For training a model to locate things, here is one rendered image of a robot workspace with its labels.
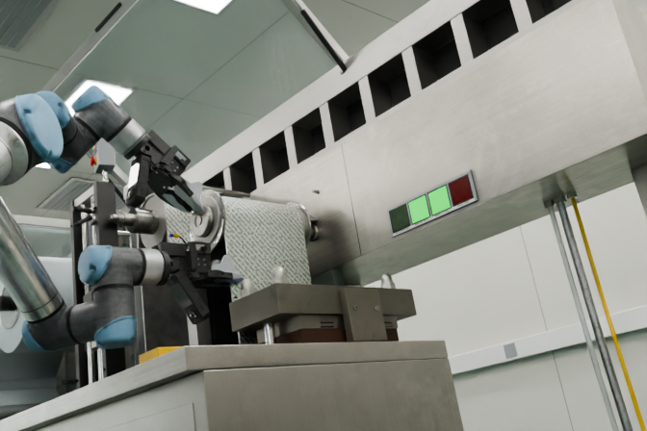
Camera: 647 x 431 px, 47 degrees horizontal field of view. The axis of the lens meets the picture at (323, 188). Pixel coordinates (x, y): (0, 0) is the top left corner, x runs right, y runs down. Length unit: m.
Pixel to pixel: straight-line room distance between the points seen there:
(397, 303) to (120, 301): 0.61
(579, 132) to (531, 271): 2.81
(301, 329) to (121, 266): 0.37
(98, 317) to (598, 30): 1.08
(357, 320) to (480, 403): 2.97
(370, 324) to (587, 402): 2.65
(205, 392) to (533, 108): 0.83
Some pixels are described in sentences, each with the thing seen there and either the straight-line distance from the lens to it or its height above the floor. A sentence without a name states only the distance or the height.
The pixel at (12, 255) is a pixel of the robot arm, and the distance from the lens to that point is 1.43.
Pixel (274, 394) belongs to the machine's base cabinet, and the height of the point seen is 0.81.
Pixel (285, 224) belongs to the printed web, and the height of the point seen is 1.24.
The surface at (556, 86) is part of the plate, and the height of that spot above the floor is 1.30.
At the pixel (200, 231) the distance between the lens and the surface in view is 1.70.
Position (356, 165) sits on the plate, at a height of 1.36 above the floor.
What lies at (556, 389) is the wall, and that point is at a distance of 4.19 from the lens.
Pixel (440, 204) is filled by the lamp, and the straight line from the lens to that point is 1.63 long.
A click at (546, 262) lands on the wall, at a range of 4.20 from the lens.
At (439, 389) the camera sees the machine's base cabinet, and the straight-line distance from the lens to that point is 1.62.
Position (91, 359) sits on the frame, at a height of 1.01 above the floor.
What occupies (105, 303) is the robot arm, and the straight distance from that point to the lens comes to 1.45.
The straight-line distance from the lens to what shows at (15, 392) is 2.49.
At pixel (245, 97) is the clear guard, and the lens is 2.20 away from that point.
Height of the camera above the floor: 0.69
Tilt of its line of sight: 20 degrees up
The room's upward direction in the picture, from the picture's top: 9 degrees counter-clockwise
